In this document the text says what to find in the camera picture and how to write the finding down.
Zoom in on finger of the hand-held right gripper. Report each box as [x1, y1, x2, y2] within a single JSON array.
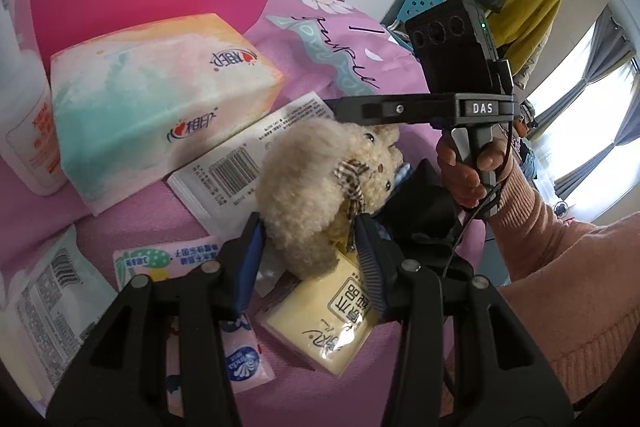
[[332, 93, 456, 126]]

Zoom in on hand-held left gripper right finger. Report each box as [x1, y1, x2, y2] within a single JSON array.
[[352, 213, 576, 427]]

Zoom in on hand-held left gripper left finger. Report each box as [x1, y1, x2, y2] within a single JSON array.
[[47, 211, 266, 427]]

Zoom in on beige teddy bear plush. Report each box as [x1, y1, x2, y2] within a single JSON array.
[[257, 119, 403, 278]]

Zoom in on person's right forearm pink sleeve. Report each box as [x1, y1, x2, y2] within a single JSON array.
[[487, 157, 640, 408]]

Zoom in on person's right hand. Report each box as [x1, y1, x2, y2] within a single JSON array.
[[436, 129, 516, 220]]

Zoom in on pink wet wipes packet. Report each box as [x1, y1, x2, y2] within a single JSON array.
[[112, 234, 277, 408]]

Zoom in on yellow tissue packet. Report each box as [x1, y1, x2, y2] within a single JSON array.
[[255, 249, 381, 378]]

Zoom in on yellow hanging sweater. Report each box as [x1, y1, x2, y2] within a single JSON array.
[[442, 0, 562, 90]]

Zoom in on white barcode packet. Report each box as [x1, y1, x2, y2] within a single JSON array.
[[167, 92, 341, 233]]

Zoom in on pink flower printed blanket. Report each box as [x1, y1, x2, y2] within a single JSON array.
[[0, 0, 511, 427]]

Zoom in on grey curtains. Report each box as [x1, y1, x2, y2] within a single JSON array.
[[530, 4, 640, 218]]

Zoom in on pastel tissue pack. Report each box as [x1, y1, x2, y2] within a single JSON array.
[[50, 13, 286, 215]]

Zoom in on white printed plastic packet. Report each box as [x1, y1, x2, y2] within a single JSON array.
[[0, 224, 118, 403]]

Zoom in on white pump bottle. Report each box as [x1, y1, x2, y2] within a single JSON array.
[[0, 0, 68, 198]]

